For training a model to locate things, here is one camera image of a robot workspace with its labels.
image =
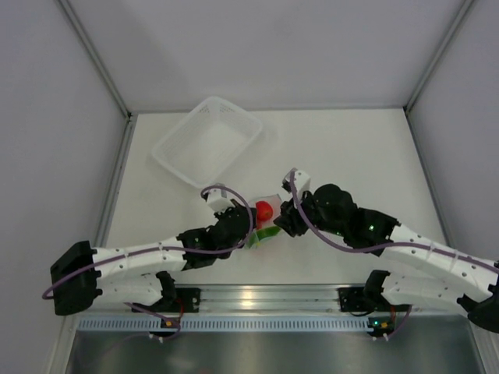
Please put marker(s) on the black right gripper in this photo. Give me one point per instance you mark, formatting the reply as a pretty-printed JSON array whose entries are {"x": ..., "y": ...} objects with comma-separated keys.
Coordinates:
[{"x": 290, "y": 219}]

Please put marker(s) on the white perforated plastic basket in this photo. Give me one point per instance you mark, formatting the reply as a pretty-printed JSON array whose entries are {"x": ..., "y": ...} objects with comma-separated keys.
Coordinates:
[{"x": 207, "y": 141}]

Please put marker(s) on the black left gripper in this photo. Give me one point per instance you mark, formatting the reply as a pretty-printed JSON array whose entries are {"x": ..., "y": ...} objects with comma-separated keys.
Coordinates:
[{"x": 244, "y": 210}]

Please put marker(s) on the fake watermelon slice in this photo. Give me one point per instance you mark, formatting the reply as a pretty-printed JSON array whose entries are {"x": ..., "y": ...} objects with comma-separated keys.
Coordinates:
[{"x": 258, "y": 237}]

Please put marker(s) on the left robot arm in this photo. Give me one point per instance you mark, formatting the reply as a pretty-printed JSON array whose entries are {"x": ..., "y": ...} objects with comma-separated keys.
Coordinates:
[{"x": 86, "y": 276}]

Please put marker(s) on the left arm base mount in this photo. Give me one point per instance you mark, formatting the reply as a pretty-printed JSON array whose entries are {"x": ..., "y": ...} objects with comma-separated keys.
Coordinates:
[{"x": 178, "y": 300}]

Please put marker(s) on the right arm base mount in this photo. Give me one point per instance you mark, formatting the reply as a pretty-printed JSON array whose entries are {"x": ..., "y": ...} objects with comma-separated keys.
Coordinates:
[{"x": 358, "y": 300}]

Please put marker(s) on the fake red tomato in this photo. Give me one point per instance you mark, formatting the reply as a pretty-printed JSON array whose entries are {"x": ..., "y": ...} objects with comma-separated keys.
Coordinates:
[{"x": 264, "y": 211}]

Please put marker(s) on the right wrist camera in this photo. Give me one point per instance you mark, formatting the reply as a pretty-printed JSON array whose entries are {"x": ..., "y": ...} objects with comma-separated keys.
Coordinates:
[{"x": 301, "y": 181}]

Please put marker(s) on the white slotted cable duct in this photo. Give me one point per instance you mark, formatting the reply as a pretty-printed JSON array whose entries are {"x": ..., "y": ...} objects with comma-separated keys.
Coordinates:
[{"x": 232, "y": 324}]

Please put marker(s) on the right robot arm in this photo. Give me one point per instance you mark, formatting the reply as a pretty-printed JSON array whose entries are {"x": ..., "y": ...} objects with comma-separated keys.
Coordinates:
[{"x": 456, "y": 281}]

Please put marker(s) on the clear zip top bag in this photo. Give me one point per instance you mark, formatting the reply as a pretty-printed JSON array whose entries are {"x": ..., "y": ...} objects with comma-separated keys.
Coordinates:
[{"x": 275, "y": 201}]

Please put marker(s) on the aluminium mounting rail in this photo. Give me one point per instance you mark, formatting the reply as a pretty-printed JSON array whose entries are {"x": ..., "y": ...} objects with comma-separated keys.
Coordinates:
[{"x": 267, "y": 298}]

